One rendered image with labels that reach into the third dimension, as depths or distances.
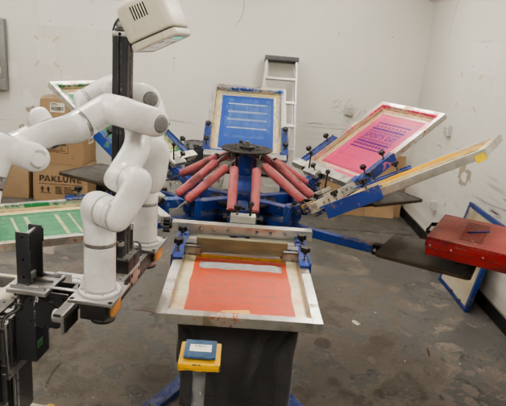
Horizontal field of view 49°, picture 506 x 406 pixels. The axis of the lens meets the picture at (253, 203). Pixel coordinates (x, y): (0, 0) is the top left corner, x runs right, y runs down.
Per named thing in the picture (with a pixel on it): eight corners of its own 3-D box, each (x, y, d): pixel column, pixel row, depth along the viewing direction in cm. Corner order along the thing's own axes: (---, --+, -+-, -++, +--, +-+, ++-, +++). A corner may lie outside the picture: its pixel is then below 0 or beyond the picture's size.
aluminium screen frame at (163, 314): (322, 333, 192) (323, 324, 191) (155, 322, 190) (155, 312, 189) (300, 250, 268) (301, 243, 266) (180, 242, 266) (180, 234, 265)
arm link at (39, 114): (62, 126, 184) (46, 101, 183) (33, 138, 178) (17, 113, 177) (51, 141, 196) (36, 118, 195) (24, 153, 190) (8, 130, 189)
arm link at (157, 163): (167, 85, 205) (182, 92, 188) (151, 183, 213) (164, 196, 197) (129, 79, 198) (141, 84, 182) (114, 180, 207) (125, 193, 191)
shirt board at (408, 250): (479, 267, 289) (483, 252, 287) (467, 293, 255) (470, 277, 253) (257, 212, 349) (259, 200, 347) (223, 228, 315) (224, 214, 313)
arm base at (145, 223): (114, 244, 206) (115, 205, 202) (126, 234, 218) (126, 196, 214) (155, 249, 205) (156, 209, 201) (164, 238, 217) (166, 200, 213)
